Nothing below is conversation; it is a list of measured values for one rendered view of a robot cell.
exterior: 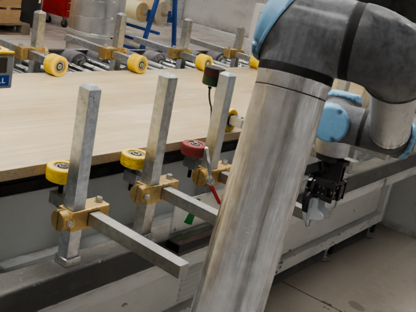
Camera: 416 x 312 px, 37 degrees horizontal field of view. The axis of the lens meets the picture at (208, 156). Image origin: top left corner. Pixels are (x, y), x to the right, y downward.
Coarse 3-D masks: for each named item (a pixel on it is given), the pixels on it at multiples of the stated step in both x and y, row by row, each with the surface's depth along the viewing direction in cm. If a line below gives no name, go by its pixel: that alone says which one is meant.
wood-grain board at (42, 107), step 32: (0, 96) 202; (32, 96) 209; (64, 96) 217; (128, 96) 234; (192, 96) 255; (0, 128) 172; (32, 128) 177; (64, 128) 183; (96, 128) 188; (128, 128) 195; (192, 128) 209; (0, 160) 149; (32, 160) 153; (96, 160) 167
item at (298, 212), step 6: (186, 156) 193; (186, 162) 192; (192, 162) 191; (198, 162) 189; (192, 168) 191; (222, 174) 184; (228, 174) 184; (222, 180) 184; (300, 204) 172; (294, 210) 170; (300, 210) 169; (300, 216) 169
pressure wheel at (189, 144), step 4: (184, 140) 192; (188, 140) 193; (192, 140) 194; (184, 144) 189; (188, 144) 189; (192, 144) 191; (196, 144) 190; (200, 144) 192; (204, 144) 192; (184, 148) 189; (188, 148) 188; (192, 148) 187; (196, 148) 187; (200, 148) 188; (184, 152) 189; (188, 152) 188; (192, 152) 188; (196, 152) 188; (200, 152) 188; (188, 156) 188; (192, 156) 188; (196, 156) 188; (200, 156) 189; (188, 172) 193; (188, 176) 194
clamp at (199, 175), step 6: (198, 168) 181; (204, 168) 182; (216, 168) 184; (222, 168) 185; (228, 168) 188; (192, 174) 182; (198, 174) 181; (204, 174) 180; (216, 174) 183; (198, 180) 181; (204, 180) 180; (216, 180) 184
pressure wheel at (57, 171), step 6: (48, 162) 153; (54, 162) 153; (60, 162) 154; (66, 162) 155; (48, 168) 150; (54, 168) 149; (60, 168) 150; (66, 168) 152; (48, 174) 150; (54, 174) 149; (60, 174) 149; (66, 174) 149; (48, 180) 151; (54, 180) 150; (60, 180) 149; (66, 180) 150; (60, 186) 154; (60, 192) 154
